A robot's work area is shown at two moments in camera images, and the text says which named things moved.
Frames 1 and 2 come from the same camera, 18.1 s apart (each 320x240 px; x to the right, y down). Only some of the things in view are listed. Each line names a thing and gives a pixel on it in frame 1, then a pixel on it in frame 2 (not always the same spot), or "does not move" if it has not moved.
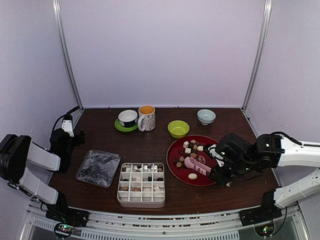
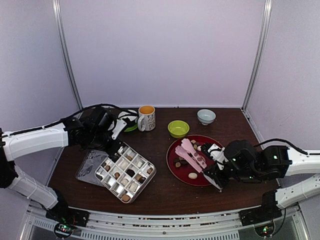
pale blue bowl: x=206 y=116 does not move
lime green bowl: x=178 y=129 does not move
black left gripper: x=82 y=138 → x=111 y=151
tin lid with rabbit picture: x=98 y=167 does not move
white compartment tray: x=141 y=185 → x=126 y=173
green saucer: x=125 y=128 does not move
